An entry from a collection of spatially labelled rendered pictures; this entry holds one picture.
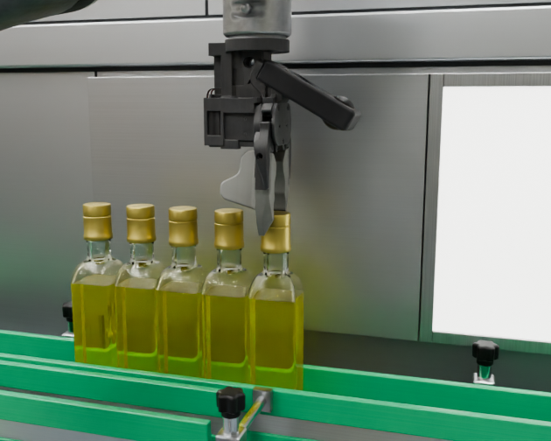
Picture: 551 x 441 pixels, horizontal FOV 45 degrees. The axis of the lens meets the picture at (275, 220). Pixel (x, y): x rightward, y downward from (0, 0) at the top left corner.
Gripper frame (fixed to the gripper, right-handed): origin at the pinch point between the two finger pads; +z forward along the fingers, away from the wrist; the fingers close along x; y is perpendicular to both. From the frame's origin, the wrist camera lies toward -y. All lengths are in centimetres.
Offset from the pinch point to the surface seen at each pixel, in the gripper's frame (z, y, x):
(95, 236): 2.9, 22.5, 1.3
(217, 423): 22.9, 5.3, 5.7
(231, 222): 0.3, 4.9, 1.3
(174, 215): -0.2, 11.9, 1.4
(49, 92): -14.7, 39.3, -15.6
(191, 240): 2.7, 10.2, 0.7
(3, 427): 23.1, 28.5, 12.9
